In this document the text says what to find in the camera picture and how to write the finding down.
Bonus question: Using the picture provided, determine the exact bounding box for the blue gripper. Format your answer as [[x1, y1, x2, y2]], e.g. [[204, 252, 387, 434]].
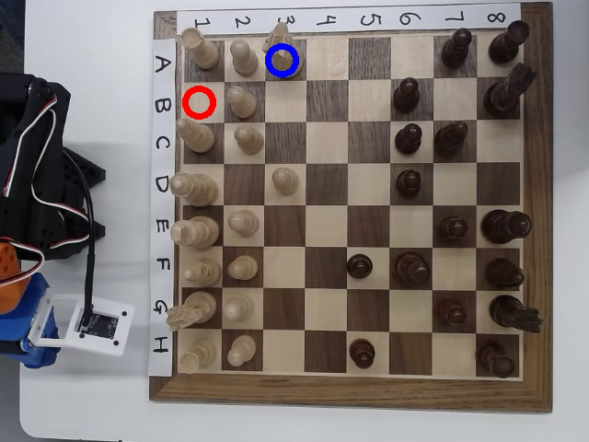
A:
[[0, 272, 62, 369]]

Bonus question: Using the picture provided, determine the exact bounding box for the light wooden knight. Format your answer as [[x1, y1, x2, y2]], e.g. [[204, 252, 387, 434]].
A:
[[260, 21, 305, 80], [165, 290, 217, 332]]

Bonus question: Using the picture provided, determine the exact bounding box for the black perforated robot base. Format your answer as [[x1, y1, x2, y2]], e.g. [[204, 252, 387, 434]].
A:
[[45, 145, 108, 259]]

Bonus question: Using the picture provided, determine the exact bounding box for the white letter label strip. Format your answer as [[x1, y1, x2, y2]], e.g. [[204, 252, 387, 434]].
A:
[[147, 37, 179, 378]]

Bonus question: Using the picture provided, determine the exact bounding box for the light wooden bishop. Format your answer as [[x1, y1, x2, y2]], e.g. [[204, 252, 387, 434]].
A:
[[175, 118, 217, 155], [183, 257, 224, 287]]

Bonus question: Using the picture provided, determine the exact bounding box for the light wooden king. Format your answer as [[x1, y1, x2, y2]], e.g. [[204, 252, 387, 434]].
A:
[[169, 215, 221, 251]]

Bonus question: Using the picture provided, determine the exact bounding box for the light wooden rook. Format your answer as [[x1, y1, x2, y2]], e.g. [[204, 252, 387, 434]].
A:
[[179, 26, 221, 71], [178, 337, 217, 375]]

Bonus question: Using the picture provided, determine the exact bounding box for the light wooden queen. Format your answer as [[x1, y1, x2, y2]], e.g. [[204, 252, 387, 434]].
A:
[[168, 171, 220, 207]]

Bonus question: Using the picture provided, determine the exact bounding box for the light wooden pawn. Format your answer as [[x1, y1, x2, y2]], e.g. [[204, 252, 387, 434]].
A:
[[225, 334, 258, 368], [223, 293, 255, 323], [228, 39, 260, 77], [227, 86, 258, 120], [226, 254, 259, 281], [233, 124, 265, 156], [227, 209, 260, 238], [271, 167, 300, 196]]

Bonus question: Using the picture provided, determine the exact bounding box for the wooden chessboard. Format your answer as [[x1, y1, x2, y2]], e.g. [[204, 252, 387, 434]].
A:
[[147, 2, 554, 414]]

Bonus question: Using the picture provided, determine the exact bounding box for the dark wooden pawn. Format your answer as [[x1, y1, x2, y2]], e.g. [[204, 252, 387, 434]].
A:
[[395, 169, 423, 199], [434, 298, 468, 327], [440, 27, 474, 70], [436, 215, 469, 243], [345, 253, 374, 280], [348, 339, 376, 370], [394, 122, 423, 156], [392, 76, 422, 115]]

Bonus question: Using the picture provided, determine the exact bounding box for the dark wooden queen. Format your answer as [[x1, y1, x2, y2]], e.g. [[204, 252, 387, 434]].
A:
[[392, 250, 433, 289]]

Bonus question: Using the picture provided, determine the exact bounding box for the white number label strip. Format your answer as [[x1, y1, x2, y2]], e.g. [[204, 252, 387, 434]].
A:
[[176, 3, 523, 34]]

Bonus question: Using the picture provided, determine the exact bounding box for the dark wooden bishop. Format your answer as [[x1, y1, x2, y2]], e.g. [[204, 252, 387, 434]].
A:
[[433, 121, 469, 157], [484, 258, 525, 289]]

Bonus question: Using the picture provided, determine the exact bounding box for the dark wooden rook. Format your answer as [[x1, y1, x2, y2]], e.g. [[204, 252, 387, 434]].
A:
[[475, 343, 516, 379], [487, 19, 532, 65]]

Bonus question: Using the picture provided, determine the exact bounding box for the dark wooden knight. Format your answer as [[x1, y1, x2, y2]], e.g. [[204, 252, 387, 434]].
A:
[[488, 294, 544, 334], [482, 62, 537, 119]]

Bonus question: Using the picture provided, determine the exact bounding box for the dark wooden king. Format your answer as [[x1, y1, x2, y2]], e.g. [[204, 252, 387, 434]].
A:
[[480, 209, 533, 245]]

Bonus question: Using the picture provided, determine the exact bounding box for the black camera cable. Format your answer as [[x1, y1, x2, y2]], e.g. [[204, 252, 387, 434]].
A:
[[73, 158, 98, 331]]

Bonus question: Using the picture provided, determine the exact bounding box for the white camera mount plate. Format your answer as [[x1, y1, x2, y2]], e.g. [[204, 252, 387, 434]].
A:
[[26, 294, 136, 358]]

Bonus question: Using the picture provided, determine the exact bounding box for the black camera circuit board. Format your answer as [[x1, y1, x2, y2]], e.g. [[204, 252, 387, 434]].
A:
[[75, 310, 121, 340]]

